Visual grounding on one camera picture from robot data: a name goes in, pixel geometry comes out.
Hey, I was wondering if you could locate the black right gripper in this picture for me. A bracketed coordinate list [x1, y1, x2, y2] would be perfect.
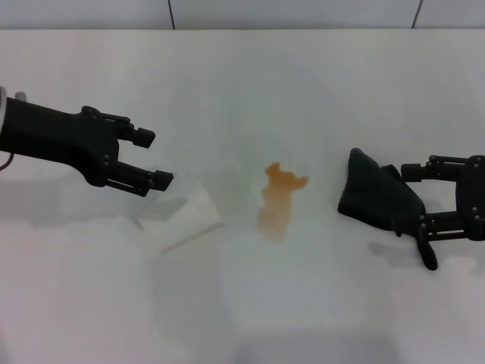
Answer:
[393, 154, 485, 243]

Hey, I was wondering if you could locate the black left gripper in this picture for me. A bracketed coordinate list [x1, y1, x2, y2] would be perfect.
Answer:
[0, 96, 174, 198]

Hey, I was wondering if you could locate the dark blue rag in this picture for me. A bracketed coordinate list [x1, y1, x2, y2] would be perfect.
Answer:
[336, 147, 440, 271]

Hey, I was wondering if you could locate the translucent white plastic cup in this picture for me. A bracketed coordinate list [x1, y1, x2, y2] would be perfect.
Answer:
[136, 171, 225, 256]

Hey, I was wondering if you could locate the brown water stain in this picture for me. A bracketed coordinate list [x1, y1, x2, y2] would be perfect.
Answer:
[258, 162, 310, 243]

